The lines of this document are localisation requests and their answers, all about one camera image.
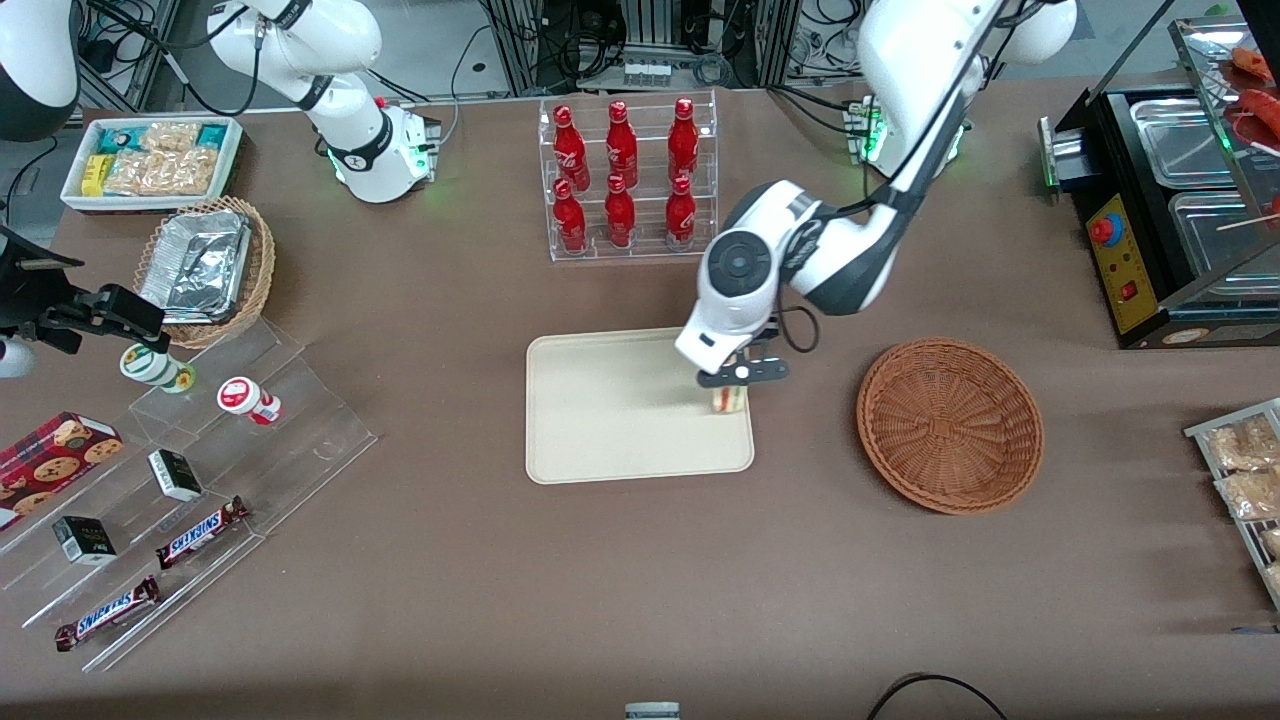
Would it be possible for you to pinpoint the black food warmer machine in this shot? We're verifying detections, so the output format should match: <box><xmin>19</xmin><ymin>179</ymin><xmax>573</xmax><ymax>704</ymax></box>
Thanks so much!
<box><xmin>1038</xmin><ymin>14</ymin><xmax>1280</xmax><ymax>350</ymax></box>

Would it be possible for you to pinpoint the large clear bag of crackers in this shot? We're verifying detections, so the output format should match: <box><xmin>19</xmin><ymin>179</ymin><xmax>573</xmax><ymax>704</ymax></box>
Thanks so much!
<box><xmin>104</xmin><ymin>149</ymin><xmax>218</xmax><ymax>197</ymax></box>

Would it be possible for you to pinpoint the clear acrylic bottle rack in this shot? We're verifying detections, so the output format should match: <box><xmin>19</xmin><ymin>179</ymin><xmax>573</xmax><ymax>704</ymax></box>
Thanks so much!
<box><xmin>538</xmin><ymin>89</ymin><xmax>719</xmax><ymax>263</ymax></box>

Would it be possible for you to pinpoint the green label yogurt bottle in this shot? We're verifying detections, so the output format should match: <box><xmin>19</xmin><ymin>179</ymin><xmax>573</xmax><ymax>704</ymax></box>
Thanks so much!
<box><xmin>120</xmin><ymin>342</ymin><xmax>198</xmax><ymax>395</ymax></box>

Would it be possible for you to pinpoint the small black box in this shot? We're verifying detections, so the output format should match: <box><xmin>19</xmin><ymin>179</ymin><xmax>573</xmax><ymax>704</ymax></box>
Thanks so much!
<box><xmin>52</xmin><ymin>515</ymin><xmax>119</xmax><ymax>567</ymax></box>
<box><xmin>148</xmin><ymin>449</ymin><xmax>205</xmax><ymax>503</ymax></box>

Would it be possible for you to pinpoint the red cookie box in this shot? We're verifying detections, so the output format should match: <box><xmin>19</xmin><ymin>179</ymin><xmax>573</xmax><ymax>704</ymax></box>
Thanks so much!
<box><xmin>0</xmin><ymin>411</ymin><xmax>126</xmax><ymax>532</ymax></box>

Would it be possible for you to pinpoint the beige plastic tray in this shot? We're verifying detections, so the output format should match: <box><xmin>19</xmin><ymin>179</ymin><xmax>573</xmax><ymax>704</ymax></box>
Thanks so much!
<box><xmin>525</xmin><ymin>326</ymin><xmax>756</xmax><ymax>486</ymax></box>

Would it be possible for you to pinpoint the clear acrylic stepped display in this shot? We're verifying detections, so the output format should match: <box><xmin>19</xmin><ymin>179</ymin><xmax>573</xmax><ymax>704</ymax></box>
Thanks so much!
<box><xmin>0</xmin><ymin>317</ymin><xmax>379</xmax><ymax>674</ymax></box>

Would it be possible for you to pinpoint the brown round wicker basket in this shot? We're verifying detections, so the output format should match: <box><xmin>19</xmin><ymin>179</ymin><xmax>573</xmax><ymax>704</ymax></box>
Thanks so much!
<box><xmin>856</xmin><ymin>338</ymin><xmax>1046</xmax><ymax>516</ymax></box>

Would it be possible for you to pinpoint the aluminium foil container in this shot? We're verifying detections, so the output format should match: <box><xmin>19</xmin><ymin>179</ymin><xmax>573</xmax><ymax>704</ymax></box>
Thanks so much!
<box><xmin>139</xmin><ymin>209</ymin><xmax>252</xmax><ymax>324</ymax></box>

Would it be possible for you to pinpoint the grey metal snack tray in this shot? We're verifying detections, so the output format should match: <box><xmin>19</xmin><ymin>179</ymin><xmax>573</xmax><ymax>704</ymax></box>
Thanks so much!
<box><xmin>1184</xmin><ymin>398</ymin><xmax>1280</xmax><ymax>612</ymax></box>

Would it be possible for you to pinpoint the Snickers chocolate bar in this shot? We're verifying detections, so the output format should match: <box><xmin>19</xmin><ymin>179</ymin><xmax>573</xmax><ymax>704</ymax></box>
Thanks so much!
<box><xmin>155</xmin><ymin>496</ymin><xmax>252</xmax><ymax>571</ymax></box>
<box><xmin>55</xmin><ymin>575</ymin><xmax>162</xmax><ymax>653</ymax></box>

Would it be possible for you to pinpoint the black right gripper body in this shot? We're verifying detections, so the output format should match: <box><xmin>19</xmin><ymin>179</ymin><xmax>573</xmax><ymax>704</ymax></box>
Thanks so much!
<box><xmin>0</xmin><ymin>226</ymin><xmax>87</xmax><ymax>337</ymax></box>

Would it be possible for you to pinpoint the red label yogurt bottle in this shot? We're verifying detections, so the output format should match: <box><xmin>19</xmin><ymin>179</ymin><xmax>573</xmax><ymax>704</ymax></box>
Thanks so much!
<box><xmin>217</xmin><ymin>376</ymin><xmax>284</xmax><ymax>427</ymax></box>

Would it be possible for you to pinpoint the red cola bottle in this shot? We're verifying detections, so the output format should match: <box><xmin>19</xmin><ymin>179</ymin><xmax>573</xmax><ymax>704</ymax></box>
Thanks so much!
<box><xmin>606</xmin><ymin>101</ymin><xmax>639</xmax><ymax>189</ymax></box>
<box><xmin>553</xmin><ymin>178</ymin><xmax>588</xmax><ymax>254</ymax></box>
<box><xmin>604</xmin><ymin>175</ymin><xmax>637</xmax><ymax>250</ymax></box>
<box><xmin>668</xmin><ymin>98</ymin><xmax>700</xmax><ymax>182</ymax></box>
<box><xmin>553</xmin><ymin>105</ymin><xmax>590</xmax><ymax>192</ymax></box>
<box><xmin>665</xmin><ymin>175</ymin><xmax>697</xmax><ymax>252</ymax></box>

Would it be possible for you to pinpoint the white rectangular snack bin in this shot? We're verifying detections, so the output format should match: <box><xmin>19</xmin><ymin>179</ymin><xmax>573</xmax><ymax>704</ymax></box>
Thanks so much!
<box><xmin>60</xmin><ymin>116</ymin><xmax>245</xmax><ymax>215</ymax></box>

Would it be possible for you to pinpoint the stainless steel pan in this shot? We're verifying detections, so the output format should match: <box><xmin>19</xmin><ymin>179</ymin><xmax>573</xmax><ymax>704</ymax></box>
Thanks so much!
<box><xmin>1168</xmin><ymin>189</ymin><xmax>1280</xmax><ymax>301</ymax></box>
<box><xmin>1129</xmin><ymin>97</ymin><xmax>1239</xmax><ymax>189</ymax></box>

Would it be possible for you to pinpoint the black cable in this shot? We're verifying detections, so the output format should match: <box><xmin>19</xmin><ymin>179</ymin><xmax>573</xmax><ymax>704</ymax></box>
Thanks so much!
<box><xmin>866</xmin><ymin>673</ymin><xmax>1012</xmax><ymax>720</ymax></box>

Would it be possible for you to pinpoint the tan wicker basket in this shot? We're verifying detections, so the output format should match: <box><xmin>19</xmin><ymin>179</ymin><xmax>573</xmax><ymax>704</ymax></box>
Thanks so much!
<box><xmin>134</xmin><ymin>196</ymin><xmax>276</xmax><ymax>350</ymax></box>

